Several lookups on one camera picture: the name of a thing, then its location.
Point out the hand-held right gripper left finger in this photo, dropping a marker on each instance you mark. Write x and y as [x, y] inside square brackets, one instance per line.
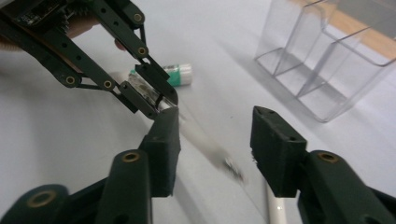
[163, 149]

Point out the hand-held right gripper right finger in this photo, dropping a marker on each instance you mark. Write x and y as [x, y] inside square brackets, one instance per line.
[277, 155]

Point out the green and white glue stick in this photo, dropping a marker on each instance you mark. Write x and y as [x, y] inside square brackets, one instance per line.
[181, 74]

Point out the white pen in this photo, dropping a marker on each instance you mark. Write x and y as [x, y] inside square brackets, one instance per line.
[277, 211]

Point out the clear plastic organizer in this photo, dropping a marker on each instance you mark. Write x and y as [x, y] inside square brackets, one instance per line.
[327, 77]

